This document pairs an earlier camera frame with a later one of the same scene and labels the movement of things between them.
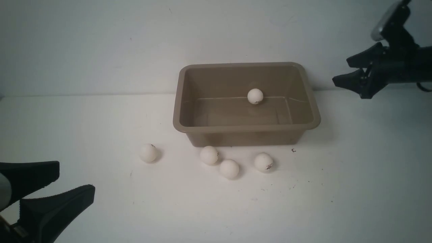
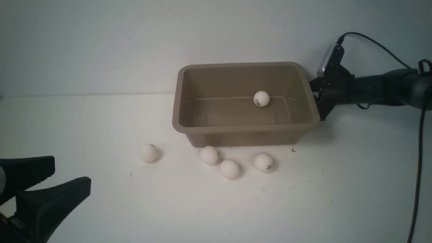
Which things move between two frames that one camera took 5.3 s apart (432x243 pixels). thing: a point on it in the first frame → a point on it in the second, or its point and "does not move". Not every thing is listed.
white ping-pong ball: (148, 153) does not move
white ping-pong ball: (209, 155) does not move
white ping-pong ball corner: (255, 96) → (261, 99)
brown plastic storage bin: (212, 108) does not move
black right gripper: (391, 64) → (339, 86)
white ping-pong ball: (229, 168) does not move
